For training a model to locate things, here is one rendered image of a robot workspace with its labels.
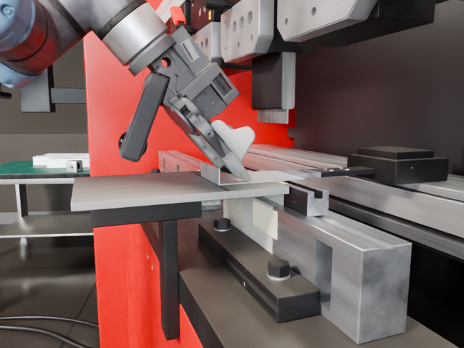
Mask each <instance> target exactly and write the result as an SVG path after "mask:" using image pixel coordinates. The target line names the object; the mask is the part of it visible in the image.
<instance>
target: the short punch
mask: <svg viewBox="0 0 464 348"><path fill-rule="evenodd" d="M295 74H296V53H295V52H280V53H278V54H274V55H271V56H268V57H264V58H261V59H258V60H255V61H252V109H253V110H257V122H262V123H277V124H288V122H289V109H293V108H294V103H295Z"/></svg>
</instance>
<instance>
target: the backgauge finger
mask: <svg viewBox="0 0 464 348"><path fill-rule="evenodd" d="M448 166H449V159H448V158H446V157H434V151H431V150H425V149H417V148H405V147H397V146H374V147H358V148H357V153H350V154H348V156H347V167H342V168H319V169H307V170H294V171H285V173H288V174H291V175H295V176H298V177H302V178H315V177H335V176H346V175H354V176H358V177H363V178H367V179H370V180H376V181H379V182H384V183H388V184H393V185H399V184H416V183H424V182H441V181H447V174H448Z"/></svg>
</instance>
